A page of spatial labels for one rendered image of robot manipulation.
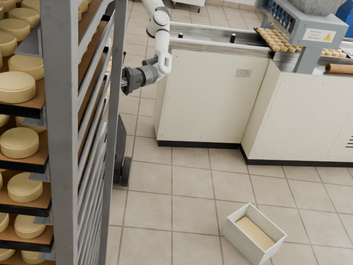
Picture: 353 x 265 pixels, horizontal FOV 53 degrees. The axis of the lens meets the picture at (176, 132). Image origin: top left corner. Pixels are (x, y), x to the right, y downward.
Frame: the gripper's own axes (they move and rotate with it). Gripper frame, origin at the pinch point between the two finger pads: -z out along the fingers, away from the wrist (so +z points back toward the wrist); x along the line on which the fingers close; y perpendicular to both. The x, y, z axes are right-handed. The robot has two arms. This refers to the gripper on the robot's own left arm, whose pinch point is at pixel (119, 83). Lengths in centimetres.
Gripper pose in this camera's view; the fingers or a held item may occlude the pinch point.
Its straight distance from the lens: 152.0
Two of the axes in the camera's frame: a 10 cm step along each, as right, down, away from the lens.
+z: 7.0, -3.3, 6.4
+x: 1.6, -8.0, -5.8
